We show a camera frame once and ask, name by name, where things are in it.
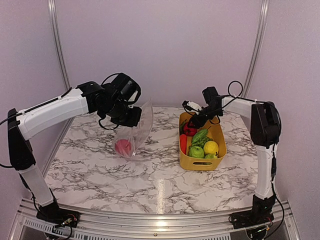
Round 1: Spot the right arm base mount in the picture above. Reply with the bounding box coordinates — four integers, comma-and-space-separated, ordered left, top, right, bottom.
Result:
228, 210, 274, 229

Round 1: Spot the green grapes toy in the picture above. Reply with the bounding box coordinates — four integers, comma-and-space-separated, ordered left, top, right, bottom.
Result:
187, 136, 213, 150

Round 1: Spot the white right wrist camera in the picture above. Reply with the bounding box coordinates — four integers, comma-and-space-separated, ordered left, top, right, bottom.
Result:
182, 100, 203, 115

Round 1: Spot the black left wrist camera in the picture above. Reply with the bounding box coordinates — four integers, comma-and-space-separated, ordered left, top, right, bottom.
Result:
111, 73, 141, 102

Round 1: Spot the yellow lemon toy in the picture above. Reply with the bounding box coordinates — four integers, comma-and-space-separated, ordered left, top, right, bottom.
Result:
203, 140, 219, 155

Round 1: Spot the orange carrot toy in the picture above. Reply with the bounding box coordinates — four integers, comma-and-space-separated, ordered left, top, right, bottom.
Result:
179, 133, 188, 155

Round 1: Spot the green pear toy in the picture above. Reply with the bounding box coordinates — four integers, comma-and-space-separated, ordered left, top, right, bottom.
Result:
204, 153, 218, 159

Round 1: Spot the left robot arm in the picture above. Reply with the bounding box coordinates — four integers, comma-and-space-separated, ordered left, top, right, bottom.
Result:
6, 73, 142, 223

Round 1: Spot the green bitter gourd toy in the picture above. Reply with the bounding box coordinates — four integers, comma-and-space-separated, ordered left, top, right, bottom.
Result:
191, 128, 208, 144

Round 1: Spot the aluminium frame post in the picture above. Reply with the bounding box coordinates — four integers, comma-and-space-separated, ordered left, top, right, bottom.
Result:
47, 0, 71, 90
244, 0, 270, 94

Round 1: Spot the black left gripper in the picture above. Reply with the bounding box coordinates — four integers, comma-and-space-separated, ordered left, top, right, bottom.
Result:
101, 97, 142, 127

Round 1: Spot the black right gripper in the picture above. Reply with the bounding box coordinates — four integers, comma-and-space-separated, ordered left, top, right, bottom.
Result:
189, 105, 222, 129

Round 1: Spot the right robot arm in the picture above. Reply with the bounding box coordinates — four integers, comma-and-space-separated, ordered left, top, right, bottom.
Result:
182, 95, 281, 224

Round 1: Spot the red apple toy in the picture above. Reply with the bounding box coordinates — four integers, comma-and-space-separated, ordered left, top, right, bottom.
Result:
114, 139, 132, 157

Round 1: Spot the yellow plastic basket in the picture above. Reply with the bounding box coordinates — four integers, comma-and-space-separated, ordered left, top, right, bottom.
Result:
178, 112, 227, 171

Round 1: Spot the aluminium front rail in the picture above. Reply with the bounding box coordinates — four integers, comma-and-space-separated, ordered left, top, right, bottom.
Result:
14, 199, 301, 240

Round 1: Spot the clear zip top bag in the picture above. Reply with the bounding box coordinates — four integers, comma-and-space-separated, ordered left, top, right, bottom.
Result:
113, 99, 154, 159

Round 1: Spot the right aluminium frame post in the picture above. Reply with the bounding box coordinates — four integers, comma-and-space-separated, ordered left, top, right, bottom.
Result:
244, 0, 270, 94

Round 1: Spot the left aluminium frame post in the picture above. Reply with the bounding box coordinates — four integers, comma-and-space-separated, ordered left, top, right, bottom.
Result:
47, 0, 71, 90

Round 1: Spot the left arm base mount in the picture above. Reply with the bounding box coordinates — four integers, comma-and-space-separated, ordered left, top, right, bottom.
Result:
36, 208, 80, 228

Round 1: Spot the green apple toy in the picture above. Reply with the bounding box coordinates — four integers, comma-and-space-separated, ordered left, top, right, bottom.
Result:
188, 145, 205, 159

